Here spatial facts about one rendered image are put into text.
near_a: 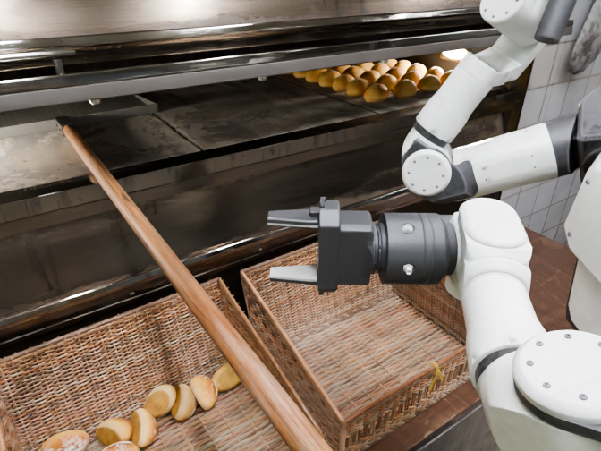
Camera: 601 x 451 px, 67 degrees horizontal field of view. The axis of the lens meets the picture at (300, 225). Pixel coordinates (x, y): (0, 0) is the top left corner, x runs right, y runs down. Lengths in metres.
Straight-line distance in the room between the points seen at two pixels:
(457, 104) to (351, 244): 0.34
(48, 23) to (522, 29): 0.77
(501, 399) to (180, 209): 0.91
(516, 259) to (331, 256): 0.20
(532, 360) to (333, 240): 0.25
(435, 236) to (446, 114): 0.29
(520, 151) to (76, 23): 0.79
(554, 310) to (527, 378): 1.41
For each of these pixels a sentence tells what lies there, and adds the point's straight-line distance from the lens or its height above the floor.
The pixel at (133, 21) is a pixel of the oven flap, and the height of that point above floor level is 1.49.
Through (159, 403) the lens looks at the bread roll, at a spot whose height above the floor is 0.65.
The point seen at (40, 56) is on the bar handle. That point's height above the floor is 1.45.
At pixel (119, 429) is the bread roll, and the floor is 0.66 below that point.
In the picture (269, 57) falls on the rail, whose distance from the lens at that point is 0.96.
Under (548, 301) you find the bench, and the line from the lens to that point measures 1.79.
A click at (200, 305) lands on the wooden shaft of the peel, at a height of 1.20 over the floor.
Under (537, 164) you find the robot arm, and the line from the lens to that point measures 0.79.
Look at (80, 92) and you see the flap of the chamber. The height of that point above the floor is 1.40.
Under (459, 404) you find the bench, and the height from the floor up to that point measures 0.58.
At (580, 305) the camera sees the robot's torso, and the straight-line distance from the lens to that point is 0.72.
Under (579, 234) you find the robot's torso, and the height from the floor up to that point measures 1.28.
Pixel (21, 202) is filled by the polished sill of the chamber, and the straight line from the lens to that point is 1.05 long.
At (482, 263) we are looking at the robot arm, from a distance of 0.51.
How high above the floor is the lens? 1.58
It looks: 30 degrees down
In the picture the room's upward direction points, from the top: straight up
